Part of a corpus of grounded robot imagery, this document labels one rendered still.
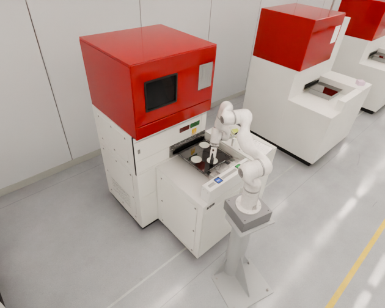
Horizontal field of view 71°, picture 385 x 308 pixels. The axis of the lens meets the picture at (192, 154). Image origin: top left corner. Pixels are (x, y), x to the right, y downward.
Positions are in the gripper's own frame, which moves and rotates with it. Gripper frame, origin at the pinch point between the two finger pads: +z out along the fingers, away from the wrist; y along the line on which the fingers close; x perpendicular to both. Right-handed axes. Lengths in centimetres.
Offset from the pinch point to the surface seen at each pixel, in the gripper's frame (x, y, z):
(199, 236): -1, -25, 60
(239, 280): -43, -20, 102
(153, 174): 51, -4, 21
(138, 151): 58, -27, -8
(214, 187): -8.0, -33.9, 8.3
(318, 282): -117, -1, 98
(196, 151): 16.6, 13.4, -2.5
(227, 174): -15.8, -16.3, 2.3
